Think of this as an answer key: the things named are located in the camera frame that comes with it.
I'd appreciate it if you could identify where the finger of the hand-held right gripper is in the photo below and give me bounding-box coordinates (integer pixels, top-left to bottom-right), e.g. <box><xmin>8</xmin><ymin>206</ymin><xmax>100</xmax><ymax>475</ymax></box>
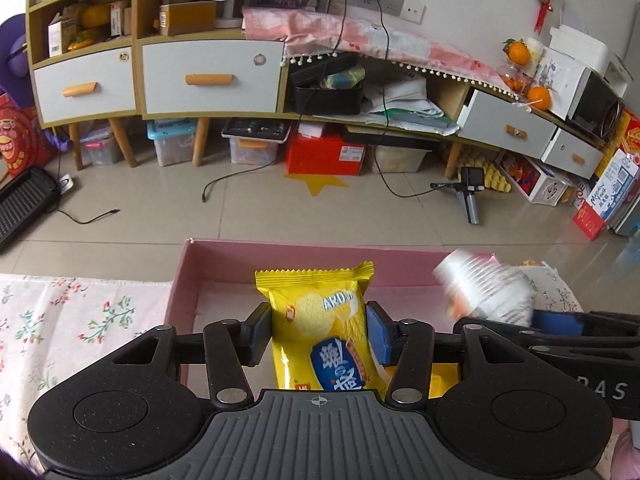
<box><xmin>531</xmin><ymin>309</ymin><xmax>640</xmax><ymax>338</ymax></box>
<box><xmin>452</xmin><ymin>316</ymin><xmax>640</xmax><ymax>362</ymax></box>

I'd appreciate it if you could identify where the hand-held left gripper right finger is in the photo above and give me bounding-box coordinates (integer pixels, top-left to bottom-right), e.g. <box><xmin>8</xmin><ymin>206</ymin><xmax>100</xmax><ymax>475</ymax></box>
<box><xmin>365</xmin><ymin>301</ymin><xmax>533</xmax><ymax>407</ymax></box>

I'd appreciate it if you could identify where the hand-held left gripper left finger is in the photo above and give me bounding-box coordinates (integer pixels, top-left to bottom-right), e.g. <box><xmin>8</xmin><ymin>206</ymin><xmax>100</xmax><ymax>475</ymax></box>
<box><xmin>107</xmin><ymin>302</ymin><xmax>273</xmax><ymax>408</ymax></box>

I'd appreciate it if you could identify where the yellow chip bag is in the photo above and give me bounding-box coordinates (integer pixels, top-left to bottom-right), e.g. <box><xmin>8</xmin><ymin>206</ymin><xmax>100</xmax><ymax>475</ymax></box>
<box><xmin>255</xmin><ymin>261</ymin><xmax>461</xmax><ymax>401</ymax></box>

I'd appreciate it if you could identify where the pink box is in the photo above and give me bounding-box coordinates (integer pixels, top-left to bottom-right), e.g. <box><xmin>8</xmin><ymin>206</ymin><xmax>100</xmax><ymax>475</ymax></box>
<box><xmin>164</xmin><ymin>238</ymin><xmax>496</xmax><ymax>391</ymax></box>

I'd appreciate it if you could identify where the white snack packet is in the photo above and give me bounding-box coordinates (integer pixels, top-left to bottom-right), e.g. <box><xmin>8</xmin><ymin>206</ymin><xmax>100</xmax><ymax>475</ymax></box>
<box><xmin>432</xmin><ymin>249</ymin><xmax>536</xmax><ymax>328</ymax></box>

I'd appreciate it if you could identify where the blue white milk carton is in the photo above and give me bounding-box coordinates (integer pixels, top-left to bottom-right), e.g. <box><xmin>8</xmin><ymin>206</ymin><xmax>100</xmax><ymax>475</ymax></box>
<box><xmin>571</xmin><ymin>147</ymin><xmax>640</xmax><ymax>241</ymax></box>

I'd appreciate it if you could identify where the white red carton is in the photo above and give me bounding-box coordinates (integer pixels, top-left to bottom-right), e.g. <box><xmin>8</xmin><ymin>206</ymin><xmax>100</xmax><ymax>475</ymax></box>
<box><xmin>495</xmin><ymin>150</ymin><xmax>577</xmax><ymax>206</ymax></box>

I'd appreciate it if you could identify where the yellow egg tray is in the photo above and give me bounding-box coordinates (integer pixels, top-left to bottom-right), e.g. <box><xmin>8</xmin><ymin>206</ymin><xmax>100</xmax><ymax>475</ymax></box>
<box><xmin>462</xmin><ymin>157</ymin><xmax>514</xmax><ymax>196</ymax></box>

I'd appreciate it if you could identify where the small white drawer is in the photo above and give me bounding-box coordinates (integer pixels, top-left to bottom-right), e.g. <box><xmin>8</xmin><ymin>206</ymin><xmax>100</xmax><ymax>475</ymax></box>
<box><xmin>542</xmin><ymin>129</ymin><xmax>606</xmax><ymax>180</ymax></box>

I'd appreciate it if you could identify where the clear bin without lid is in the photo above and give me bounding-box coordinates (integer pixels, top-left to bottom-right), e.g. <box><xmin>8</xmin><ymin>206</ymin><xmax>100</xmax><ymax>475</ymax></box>
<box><xmin>367</xmin><ymin>145</ymin><xmax>434</xmax><ymax>175</ymax></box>

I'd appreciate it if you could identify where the floral cloth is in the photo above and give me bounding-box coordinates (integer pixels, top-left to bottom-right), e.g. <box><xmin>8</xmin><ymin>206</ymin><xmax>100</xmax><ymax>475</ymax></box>
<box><xmin>0</xmin><ymin>259</ymin><xmax>583</xmax><ymax>471</ymax></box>

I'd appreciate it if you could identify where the black lid plastic bin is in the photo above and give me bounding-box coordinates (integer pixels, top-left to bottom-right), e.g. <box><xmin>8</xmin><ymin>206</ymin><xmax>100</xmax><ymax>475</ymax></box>
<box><xmin>221</xmin><ymin>117</ymin><xmax>292</xmax><ymax>166</ymax></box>

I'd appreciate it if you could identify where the red yellow gift box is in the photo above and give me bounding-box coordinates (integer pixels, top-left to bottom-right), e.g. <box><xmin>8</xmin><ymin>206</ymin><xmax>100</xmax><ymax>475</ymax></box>
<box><xmin>606</xmin><ymin>109</ymin><xmax>640</xmax><ymax>162</ymax></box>

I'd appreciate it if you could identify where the blue lid plastic bin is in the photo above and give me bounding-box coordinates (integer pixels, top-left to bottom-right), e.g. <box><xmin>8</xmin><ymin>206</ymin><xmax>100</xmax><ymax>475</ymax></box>
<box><xmin>147</xmin><ymin>119</ymin><xmax>197</xmax><ymax>167</ymax></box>

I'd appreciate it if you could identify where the orange fruit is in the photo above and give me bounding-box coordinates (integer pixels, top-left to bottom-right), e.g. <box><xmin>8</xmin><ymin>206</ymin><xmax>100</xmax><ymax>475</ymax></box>
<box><xmin>502</xmin><ymin>38</ymin><xmax>531</xmax><ymax>66</ymax></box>
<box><xmin>527</xmin><ymin>85</ymin><xmax>552</xmax><ymax>111</ymax></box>

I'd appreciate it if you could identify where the white microwave oven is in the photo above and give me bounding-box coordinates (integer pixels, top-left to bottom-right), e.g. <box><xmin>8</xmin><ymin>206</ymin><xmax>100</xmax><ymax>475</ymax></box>
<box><xmin>534</xmin><ymin>47</ymin><xmax>627</xmax><ymax>142</ymax></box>

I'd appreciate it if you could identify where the pile of papers and bags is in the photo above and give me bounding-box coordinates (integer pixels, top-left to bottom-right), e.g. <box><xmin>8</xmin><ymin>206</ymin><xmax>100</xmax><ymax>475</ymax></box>
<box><xmin>362</xmin><ymin>66</ymin><xmax>461</xmax><ymax>136</ymax></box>

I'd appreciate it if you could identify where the black storage box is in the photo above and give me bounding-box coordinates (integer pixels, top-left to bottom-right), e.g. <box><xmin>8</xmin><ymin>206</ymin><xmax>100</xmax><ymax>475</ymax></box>
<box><xmin>288</xmin><ymin>52</ymin><xmax>365</xmax><ymax>116</ymax></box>

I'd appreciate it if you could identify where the small clear plastic bin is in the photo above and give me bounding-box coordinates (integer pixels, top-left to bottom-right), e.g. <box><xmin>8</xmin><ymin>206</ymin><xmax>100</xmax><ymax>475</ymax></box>
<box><xmin>79</xmin><ymin>122</ymin><xmax>124</xmax><ymax>166</ymax></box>

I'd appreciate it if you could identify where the wooden low cabinet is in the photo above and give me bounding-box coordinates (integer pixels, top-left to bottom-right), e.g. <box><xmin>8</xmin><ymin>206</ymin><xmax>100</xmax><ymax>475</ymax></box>
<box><xmin>282</xmin><ymin>50</ymin><xmax>621</xmax><ymax>181</ymax></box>

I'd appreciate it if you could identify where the black grill pan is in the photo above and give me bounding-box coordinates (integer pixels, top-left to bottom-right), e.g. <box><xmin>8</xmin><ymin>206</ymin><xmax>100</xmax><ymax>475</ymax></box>
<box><xmin>0</xmin><ymin>167</ymin><xmax>62</xmax><ymax>252</ymax></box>

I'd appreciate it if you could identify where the white foam box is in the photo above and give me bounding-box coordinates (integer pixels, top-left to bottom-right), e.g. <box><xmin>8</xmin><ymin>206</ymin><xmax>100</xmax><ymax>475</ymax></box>
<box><xmin>549</xmin><ymin>24</ymin><xmax>612</xmax><ymax>74</ymax></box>

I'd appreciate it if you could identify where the pink fringed cloth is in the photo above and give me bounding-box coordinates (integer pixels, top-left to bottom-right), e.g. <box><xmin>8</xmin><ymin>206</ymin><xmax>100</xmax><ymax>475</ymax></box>
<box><xmin>242</xmin><ymin>7</ymin><xmax>522</xmax><ymax>107</ymax></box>

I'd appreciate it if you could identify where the red printed bag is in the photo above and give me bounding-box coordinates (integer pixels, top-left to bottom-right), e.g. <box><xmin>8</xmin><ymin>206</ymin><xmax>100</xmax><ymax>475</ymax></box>
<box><xmin>0</xmin><ymin>91</ymin><xmax>57</xmax><ymax>179</ymax></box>

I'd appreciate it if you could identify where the wooden drawer cabinet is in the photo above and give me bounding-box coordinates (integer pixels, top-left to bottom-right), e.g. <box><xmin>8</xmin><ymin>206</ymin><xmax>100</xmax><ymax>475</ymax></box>
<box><xmin>133</xmin><ymin>0</ymin><xmax>292</xmax><ymax>167</ymax></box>

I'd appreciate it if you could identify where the small cardboard box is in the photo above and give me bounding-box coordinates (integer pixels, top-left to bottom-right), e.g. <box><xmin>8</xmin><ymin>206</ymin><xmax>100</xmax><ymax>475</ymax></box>
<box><xmin>110</xmin><ymin>0</ymin><xmax>132</xmax><ymax>37</ymax></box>

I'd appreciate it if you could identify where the orange round toy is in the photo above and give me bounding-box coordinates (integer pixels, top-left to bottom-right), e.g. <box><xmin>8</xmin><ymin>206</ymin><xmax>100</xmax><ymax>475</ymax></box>
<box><xmin>80</xmin><ymin>4</ymin><xmax>114</xmax><ymax>30</ymax></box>

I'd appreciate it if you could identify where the small white box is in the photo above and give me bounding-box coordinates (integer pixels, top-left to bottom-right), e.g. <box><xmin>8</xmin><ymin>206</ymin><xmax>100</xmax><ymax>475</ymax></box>
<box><xmin>47</xmin><ymin>12</ymin><xmax>77</xmax><ymax>57</ymax></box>

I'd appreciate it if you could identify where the purple plush toy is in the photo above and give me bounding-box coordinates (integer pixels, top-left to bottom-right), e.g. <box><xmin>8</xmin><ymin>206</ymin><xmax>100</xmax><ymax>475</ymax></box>
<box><xmin>0</xmin><ymin>12</ymin><xmax>37</xmax><ymax>92</ymax></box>

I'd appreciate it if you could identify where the wooden shelf cabinet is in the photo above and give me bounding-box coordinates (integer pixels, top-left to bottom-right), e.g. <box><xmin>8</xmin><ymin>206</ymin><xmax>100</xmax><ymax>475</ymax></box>
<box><xmin>25</xmin><ymin>0</ymin><xmax>143</xmax><ymax>171</ymax></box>

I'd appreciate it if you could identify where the small camera on tripod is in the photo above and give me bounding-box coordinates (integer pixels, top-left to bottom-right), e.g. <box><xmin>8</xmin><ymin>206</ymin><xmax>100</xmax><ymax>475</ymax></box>
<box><xmin>431</xmin><ymin>166</ymin><xmax>486</xmax><ymax>225</ymax></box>

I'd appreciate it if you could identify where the black cable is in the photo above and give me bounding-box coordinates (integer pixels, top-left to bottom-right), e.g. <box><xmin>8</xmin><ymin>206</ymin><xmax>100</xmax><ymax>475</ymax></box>
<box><xmin>54</xmin><ymin>204</ymin><xmax>121</xmax><ymax>225</ymax></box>
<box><xmin>201</xmin><ymin>0</ymin><xmax>352</xmax><ymax>204</ymax></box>
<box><xmin>372</xmin><ymin>0</ymin><xmax>463</xmax><ymax>199</ymax></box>

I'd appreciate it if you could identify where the white drawer orange handle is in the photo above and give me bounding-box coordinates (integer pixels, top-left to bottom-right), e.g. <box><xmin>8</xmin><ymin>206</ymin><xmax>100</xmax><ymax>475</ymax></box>
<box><xmin>457</xmin><ymin>88</ymin><xmax>558</xmax><ymax>159</ymax></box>
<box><xmin>32</xmin><ymin>46</ymin><xmax>137</xmax><ymax>123</ymax></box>
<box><xmin>141</xmin><ymin>40</ymin><xmax>285</xmax><ymax>115</ymax></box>

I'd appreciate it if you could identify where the grey wall outlet strip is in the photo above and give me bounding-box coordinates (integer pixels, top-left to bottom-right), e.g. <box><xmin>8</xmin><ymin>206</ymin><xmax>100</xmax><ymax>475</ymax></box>
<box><xmin>339</xmin><ymin>0</ymin><xmax>427</xmax><ymax>24</ymax></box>

